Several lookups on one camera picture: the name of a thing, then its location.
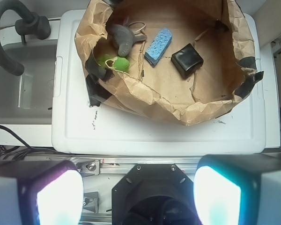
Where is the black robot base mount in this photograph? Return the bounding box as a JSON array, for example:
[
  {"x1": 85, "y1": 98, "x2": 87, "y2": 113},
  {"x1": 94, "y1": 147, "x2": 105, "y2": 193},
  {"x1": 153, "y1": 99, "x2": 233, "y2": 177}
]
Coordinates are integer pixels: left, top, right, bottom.
[{"x1": 111, "y1": 165, "x2": 201, "y2": 225}]

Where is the grey sink basin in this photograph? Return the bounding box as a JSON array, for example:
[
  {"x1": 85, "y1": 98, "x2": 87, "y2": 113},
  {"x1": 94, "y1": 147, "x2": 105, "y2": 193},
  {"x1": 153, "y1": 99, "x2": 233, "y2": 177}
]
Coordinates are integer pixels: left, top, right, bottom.
[{"x1": 0, "y1": 39, "x2": 57, "y2": 125}]

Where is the black cable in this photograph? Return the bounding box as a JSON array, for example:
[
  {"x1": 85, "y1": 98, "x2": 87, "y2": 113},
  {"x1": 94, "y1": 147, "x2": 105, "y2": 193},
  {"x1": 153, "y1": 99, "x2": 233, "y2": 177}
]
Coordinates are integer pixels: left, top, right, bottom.
[{"x1": 0, "y1": 123, "x2": 59, "y2": 162}]

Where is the white cooler lid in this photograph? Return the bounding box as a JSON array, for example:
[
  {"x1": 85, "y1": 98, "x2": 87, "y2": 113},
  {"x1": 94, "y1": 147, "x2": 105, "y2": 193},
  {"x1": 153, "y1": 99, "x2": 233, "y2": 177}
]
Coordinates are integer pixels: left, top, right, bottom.
[{"x1": 52, "y1": 10, "x2": 266, "y2": 157}]

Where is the brown paper bag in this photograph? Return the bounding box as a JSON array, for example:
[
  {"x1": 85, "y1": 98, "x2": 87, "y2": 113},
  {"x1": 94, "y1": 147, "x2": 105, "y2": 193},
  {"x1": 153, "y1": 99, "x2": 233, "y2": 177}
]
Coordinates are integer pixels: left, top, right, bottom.
[{"x1": 74, "y1": 0, "x2": 264, "y2": 126}]

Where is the blue sponge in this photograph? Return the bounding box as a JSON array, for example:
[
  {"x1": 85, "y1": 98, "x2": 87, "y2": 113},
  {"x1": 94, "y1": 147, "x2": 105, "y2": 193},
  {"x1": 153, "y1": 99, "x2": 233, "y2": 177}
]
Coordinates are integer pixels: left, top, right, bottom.
[{"x1": 144, "y1": 28, "x2": 172, "y2": 67}]

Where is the metal corner bracket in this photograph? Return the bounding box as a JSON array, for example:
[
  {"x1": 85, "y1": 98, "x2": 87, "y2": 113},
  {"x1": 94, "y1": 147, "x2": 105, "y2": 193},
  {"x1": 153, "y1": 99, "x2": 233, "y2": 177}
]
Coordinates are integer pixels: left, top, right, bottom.
[{"x1": 76, "y1": 160, "x2": 100, "y2": 177}]

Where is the green plush toy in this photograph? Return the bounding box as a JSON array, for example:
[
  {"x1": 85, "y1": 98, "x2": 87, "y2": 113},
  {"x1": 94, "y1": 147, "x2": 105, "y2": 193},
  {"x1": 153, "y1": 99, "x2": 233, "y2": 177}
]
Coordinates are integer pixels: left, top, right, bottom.
[{"x1": 96, "y1": 54, "x2": 130, "y2": 73}]

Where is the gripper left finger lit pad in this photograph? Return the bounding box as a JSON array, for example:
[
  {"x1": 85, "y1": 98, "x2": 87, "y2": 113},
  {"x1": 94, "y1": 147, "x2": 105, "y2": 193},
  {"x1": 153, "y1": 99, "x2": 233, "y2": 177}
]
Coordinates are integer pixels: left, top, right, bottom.
[{"x1": 0, "y1": 160, "x2": 84, "y2": 225}]

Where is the aluminium rail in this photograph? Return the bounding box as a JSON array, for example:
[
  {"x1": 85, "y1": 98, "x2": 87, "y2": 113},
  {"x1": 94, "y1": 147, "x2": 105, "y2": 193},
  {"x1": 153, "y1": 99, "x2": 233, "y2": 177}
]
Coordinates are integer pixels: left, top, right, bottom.
[{"x1": 71, "y1": 156, "x2": 201, "y2": 174}]

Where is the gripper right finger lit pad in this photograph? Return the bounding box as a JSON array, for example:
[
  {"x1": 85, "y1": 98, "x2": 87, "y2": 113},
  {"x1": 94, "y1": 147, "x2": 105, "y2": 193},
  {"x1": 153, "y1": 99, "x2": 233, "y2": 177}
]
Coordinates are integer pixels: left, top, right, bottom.
[{"x1": 193, "y1": 154, "x2": 281, "y2": 225}]

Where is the grey plush toy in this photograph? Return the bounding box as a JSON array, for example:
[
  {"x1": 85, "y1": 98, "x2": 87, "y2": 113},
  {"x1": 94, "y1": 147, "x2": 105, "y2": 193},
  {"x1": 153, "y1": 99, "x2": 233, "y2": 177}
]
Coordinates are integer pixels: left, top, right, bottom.
[{"x1": 106, "y1": 24, "x2": 148, "y2": 57}]

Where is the white rubber band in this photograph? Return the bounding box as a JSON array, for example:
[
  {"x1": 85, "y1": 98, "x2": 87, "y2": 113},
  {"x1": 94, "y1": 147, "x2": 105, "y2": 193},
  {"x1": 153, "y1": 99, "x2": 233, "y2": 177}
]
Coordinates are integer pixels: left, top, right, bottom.
[{"x1": 128, "y1": 21, "x2": 146, "y2": 35}]

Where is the grey faucet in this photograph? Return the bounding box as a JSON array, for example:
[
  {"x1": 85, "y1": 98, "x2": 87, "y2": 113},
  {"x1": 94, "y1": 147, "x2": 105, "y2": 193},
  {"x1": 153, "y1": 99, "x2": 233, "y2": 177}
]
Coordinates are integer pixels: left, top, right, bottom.
[{"x1": 0, "y1": 0, "x2": 51, "y2": 76}]

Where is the black box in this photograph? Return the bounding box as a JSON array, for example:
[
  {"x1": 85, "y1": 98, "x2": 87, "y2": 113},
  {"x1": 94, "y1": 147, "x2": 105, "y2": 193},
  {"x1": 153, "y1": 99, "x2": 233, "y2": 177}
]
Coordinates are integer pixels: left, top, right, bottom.
[{"x1": 171, "y1": 43, "x2": 204, "y2": 79}]

